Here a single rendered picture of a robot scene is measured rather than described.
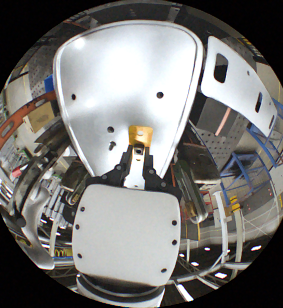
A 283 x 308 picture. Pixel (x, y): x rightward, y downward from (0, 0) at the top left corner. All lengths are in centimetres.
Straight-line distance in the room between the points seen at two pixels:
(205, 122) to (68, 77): 24
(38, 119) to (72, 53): 11
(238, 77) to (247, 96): 4
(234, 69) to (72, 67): 23
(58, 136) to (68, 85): 11
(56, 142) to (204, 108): 29
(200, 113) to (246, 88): 10
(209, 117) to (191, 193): 14
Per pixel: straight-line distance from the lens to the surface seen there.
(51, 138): 23
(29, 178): 23
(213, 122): 19
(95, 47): 15
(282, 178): 793
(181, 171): 20
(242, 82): 19
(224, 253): 470
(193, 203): 18
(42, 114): 19
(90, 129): 17
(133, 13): 22
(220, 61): 55
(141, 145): 15
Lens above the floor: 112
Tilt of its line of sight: 46 degrees down
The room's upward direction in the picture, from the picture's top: 173 degrees counter-clockwise
